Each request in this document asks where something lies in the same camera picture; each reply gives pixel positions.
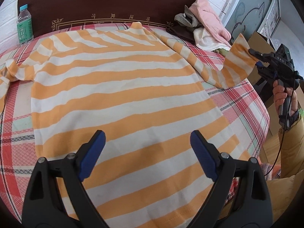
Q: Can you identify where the red plaid bed blanket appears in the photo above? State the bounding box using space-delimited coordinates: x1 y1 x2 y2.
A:
0 21 272 223

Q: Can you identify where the right forearm tan sleeve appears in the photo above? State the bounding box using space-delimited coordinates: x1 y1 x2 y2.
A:
266 116 304 221

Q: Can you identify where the orange white striped shirt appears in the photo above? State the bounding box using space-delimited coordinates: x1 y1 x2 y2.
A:
0 21 258 228

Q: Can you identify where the cream white garment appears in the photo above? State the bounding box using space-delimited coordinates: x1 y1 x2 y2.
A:
193 27 231 51

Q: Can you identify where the pink garment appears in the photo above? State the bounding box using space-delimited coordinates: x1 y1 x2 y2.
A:
189 0 231 45

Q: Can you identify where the right hand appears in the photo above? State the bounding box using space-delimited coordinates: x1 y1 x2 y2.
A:
273 80 298 116

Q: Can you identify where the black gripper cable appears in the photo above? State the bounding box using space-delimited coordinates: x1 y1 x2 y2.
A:
261 80 302 177

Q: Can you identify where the green label water bottle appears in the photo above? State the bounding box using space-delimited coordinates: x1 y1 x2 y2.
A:
17 4 33 44

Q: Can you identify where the dark brown garment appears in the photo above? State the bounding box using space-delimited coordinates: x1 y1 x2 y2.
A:
166 25 195 44

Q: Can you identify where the dark brown headboard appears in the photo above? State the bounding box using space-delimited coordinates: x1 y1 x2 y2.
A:
17 0 195 37

